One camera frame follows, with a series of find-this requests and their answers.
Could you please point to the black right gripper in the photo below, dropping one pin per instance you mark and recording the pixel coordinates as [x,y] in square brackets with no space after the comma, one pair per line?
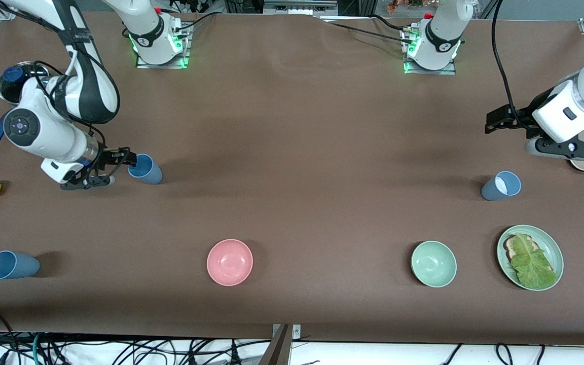
[106,156]

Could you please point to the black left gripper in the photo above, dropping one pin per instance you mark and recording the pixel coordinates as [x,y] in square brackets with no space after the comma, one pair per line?
[520,120]

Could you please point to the blue plastic cup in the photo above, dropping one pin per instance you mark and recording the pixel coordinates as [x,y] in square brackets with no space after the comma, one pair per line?
[15,265]
[151,175]
[492,191]

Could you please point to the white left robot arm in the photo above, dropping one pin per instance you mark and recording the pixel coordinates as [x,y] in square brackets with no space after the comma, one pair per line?
[441,35]

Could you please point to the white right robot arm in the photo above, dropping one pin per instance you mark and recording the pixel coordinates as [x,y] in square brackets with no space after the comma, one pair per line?
[43,134]

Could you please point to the toasted bread slice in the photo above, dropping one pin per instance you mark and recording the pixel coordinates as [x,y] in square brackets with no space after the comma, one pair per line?
[510,248]

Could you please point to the mint green plate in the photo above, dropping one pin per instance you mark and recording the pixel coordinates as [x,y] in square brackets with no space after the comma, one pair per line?
[555,248]

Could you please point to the green lettuce leaf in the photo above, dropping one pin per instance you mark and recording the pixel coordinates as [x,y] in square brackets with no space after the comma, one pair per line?
[533,263]

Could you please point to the glass lid with blue knob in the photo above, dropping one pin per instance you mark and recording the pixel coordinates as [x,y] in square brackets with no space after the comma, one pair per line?
[12,76]

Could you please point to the pink bowl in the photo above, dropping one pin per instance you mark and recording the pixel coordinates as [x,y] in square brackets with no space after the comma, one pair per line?
[229,262]

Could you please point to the mint green bowl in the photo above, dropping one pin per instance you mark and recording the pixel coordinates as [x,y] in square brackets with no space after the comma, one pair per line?
[434,263]

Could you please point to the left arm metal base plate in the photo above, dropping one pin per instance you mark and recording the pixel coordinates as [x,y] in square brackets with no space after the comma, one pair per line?
[429,72]

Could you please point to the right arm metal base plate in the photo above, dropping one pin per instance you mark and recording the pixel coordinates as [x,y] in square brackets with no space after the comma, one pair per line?
[162,64]

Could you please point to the silver frame extrusion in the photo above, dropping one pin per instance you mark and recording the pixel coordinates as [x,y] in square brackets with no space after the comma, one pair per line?
[297,7]

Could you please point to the metal table edge bracket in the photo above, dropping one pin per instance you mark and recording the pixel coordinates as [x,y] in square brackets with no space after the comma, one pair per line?
[297,332]

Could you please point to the dark camera mounting pole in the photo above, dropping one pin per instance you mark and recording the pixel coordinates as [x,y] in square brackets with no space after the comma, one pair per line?
[278,352]

